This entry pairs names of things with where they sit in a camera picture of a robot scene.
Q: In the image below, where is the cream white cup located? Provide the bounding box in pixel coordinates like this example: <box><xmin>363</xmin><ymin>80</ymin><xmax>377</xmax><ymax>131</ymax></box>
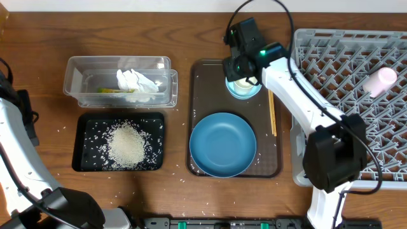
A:
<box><xmin>233</xmin><ymin>77</ymin><xmax>257</xmax><ymax>96</ymax></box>

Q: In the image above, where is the dark blue plate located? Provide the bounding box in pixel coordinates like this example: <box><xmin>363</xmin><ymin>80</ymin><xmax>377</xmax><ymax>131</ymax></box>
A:
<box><xmin>189</xmin><ymin>113</ymin><xmax>257</xmax><ymax>178</ymax></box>

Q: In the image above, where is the white tissue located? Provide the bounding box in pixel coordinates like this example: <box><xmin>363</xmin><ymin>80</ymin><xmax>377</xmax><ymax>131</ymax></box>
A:
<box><xmin>116</xmin><ymin>69</ymin><xmax>159</xmax><ymax>94</ymax></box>

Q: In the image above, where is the pink cup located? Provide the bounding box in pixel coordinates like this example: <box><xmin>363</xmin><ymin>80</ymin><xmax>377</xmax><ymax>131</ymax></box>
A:
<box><xmin>362</xmin><ymin>67</ymin><xmax>397</xmax><ymax>97</ymax></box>

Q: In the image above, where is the pile of white rice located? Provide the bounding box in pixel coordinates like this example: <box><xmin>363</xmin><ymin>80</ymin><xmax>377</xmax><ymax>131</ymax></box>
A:
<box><xmin>98</xmin><ymin>120</ymin><xmax>162</xmax><ymax>171</ymax></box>

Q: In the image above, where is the yellow green snack wrapper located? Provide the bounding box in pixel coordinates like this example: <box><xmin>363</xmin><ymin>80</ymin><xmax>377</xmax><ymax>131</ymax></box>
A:
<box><xmin>97</xmin><ymin>88</ymin><xmax>135</xmax><ymax>94</ymax></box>

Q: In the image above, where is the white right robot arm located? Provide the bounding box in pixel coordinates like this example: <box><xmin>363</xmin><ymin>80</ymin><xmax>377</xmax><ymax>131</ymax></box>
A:
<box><xmin>223</xmin><ymin>18</ymin><xmax>367</xmax><ymax>228</ymax></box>

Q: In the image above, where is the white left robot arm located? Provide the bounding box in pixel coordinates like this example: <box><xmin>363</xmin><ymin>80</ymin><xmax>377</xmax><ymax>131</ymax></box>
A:
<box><xmin>1</xmin><ymin>69</ymin><xmax>132</xmax><ymax>229</ymax></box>

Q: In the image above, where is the grey dishwasher rack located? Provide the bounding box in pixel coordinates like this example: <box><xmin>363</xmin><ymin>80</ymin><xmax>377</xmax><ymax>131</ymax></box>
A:
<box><xmin>293</xmin><ymin>29</ymin><xmax>406</xmax><ymax>190</ymax></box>

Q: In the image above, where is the clear plastic waste bin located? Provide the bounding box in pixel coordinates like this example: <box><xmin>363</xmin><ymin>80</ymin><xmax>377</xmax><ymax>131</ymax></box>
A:
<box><xmin>64</xmin><ymin>56</ymin><xmax>179</xmax><ymax>108</ymax></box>

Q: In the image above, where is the black waste tray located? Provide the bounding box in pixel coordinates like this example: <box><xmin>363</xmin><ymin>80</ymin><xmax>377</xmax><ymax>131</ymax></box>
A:
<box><xmin>72</xmin><ymin>113</ymin><xmax>165</xmax><ymax>172</ymax></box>

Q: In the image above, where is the light blue small bowl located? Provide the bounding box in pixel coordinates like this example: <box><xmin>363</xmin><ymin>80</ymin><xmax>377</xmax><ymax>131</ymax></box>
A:
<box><xmin>225</xmin><ymin>79</ymin><xmax>262</xmax><ymax>100</ymax></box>

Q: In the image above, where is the wooden chopstick left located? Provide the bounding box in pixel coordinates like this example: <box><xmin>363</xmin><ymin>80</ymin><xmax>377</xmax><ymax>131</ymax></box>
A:
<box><xmin>268</xmin><ymin>90</ymin><xmax>277</xmax><ymax>137</ymax></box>

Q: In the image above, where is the wooden chopstick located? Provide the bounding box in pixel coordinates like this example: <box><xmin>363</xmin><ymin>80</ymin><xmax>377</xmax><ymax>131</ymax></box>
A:
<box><xmin>268</xmin><ymin>90</ymin><xmax>277</xmax><ymax>137</ymax></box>
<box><xmin>269</xmin><ymin>90</ymin><xmax>277</xmax><ymax>137</ymax></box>

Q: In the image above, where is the wooden chopstick right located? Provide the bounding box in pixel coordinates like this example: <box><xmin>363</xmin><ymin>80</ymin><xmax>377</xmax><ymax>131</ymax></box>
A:
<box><xmin>269</xmin><ymin>90</ymin><xmax>277</xmax><ymax>137</ymax></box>

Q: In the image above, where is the dark brown serving tray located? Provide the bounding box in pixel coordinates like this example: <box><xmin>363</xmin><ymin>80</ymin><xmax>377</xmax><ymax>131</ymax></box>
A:
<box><xmin>189</xmin><ymin>59</ymin><xmax>282</xmax><ymax>178</ymax></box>

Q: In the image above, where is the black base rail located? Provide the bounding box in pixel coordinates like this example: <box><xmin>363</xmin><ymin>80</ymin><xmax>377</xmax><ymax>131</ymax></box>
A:
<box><xmin>141</xmin><ymin>216</ymin><xmax>382</xmax><ymax>229</ymax></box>

